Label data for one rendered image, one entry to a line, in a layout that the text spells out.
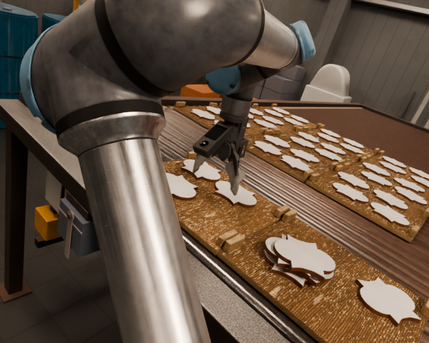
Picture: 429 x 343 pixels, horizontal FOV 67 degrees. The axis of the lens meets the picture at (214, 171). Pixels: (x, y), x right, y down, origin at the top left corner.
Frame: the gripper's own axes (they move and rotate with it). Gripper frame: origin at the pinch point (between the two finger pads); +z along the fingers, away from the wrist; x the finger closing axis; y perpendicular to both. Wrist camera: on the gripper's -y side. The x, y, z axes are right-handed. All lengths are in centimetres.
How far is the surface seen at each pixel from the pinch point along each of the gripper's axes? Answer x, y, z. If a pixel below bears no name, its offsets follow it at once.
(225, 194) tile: -0.2, 8.4, 5.2
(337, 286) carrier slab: -38.6, 2.4, 8.8
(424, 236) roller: -52, 67, 12
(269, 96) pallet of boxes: 223, 456, 35
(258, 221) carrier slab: -13.1, 7.7, 7.2
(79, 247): 21.5, -24.6, 23.8
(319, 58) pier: 186, 532, -44
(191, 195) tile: 4.4, -2.3, 4.9
